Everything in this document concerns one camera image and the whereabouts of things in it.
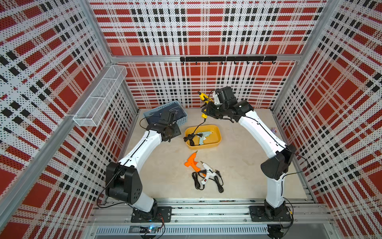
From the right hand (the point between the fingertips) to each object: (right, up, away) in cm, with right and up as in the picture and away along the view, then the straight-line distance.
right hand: (205, 110), depth 78 cm
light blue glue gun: (0, -15, +23) cm, 28 cm away
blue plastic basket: (-17, -6, +30) cm, 35 cm away
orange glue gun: (-9, -31, +13) cm, 35 cm away
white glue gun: (+3, -36, +7) cm, 37 cm away
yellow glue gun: (0, +6, -2) cm, 6 cm away
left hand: (-17, -12, +9) cm, 22 cm away
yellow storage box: (+7, -18, +22) cm, 29 cm away
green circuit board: (-28, -57, -9) cm, 64 cm away
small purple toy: (+50, -12, +26) cm, 58 cm away
